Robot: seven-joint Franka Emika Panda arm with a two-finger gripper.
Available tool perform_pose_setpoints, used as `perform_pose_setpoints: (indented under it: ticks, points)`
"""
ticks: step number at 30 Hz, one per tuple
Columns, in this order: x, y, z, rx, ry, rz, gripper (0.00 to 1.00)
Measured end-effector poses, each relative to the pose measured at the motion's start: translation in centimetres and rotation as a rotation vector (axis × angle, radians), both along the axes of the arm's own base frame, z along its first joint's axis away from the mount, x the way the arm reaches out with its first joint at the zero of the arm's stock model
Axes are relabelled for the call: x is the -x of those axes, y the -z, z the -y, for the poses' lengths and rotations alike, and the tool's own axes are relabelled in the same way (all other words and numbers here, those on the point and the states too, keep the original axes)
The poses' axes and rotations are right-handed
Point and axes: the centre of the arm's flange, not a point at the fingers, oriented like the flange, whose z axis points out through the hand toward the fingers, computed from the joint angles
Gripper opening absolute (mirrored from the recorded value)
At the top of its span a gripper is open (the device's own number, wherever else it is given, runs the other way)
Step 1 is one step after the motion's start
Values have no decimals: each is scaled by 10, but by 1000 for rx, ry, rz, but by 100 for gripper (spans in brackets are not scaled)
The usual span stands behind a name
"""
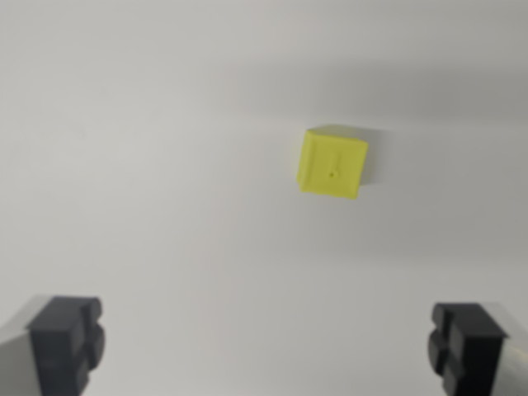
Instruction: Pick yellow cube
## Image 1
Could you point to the black silver gripper right finger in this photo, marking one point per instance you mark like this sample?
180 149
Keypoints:
470 346

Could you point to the black silver gripper left finger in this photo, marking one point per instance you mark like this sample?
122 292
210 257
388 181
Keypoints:
57 342

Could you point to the yellow plastic cube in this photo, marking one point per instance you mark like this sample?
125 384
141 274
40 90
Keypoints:
332 165

